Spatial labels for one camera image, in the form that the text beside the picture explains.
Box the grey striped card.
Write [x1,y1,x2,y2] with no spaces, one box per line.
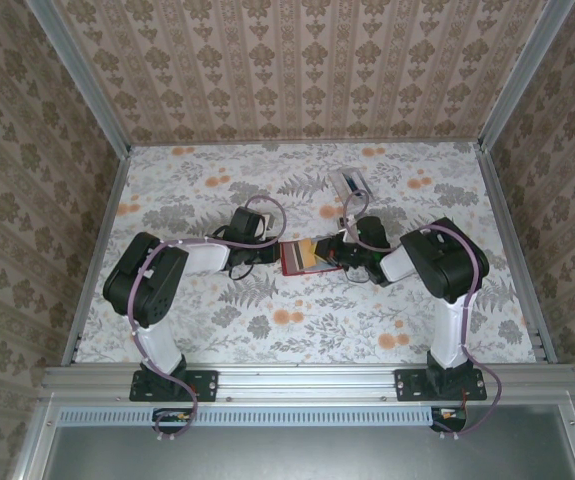
[283,241,304,274]

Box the red card holder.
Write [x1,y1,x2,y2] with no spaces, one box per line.
[280,238,344,278]

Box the clear acrylic card box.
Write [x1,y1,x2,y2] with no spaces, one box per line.
[326,168,375,205]

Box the floral patterned table cover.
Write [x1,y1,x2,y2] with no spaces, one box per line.
[74,141,538,366]

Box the aluminium front beam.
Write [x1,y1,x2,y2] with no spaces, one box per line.
[41,364,575,402]

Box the grey metal panel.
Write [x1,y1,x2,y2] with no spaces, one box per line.
[11,399,575,480]

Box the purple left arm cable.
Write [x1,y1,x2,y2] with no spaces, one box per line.
[129,194,289,444]

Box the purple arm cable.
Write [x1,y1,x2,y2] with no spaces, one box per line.
[342,189,503,441]
[129,194,289,444]

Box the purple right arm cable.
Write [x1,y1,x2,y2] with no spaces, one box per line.
[342,189,503,441]

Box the aluminium side rail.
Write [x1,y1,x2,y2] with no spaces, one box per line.
[476,143,559,369]
[60,147,133,369]

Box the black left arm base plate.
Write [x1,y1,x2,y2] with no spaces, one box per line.
[128,368,220,403]

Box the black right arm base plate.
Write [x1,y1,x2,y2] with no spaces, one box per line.
[394,368,486,403]

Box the slotted pale blue cable tray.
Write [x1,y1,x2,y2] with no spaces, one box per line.
[59,407,441,427]

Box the black cable outlet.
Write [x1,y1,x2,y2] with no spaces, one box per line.
[151,407,193,427]
[429,407,468,432]

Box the aluminium frame post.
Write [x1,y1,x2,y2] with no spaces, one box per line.
[476,0,575,151]
[25,0,133,156]

